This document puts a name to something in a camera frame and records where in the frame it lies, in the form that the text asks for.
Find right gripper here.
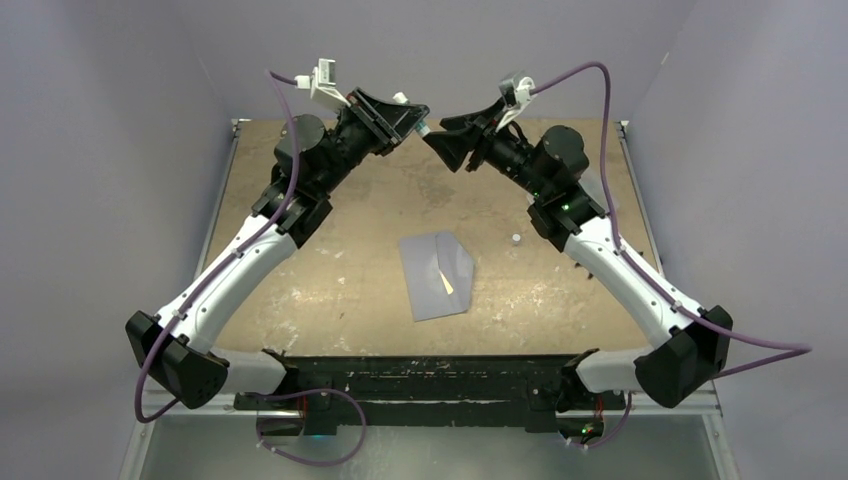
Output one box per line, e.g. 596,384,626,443
423,97,550,200

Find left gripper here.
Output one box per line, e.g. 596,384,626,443
316,89,429,197

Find white green glue stick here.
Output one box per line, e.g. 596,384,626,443
393,92,430,138

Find grey envelope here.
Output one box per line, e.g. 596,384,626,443
398,231,475,322

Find cream letter paper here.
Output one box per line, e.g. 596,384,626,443
439,270,455,295

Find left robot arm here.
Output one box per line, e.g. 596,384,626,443
125,88,430,422

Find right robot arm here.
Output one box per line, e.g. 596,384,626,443
423,102,733,408

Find black pliers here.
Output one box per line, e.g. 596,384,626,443
574,262,595,280

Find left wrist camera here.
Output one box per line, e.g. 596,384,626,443
294,58,351,112

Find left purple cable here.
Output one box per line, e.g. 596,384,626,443
134,69,303,425

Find black base frame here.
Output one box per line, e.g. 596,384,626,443
234,354,626,436

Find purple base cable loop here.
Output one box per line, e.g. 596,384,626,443
256,387,370,468

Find aluminium rail frame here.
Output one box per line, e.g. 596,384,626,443
119,117,740,480

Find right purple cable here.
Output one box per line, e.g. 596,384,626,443
529,61,814,382

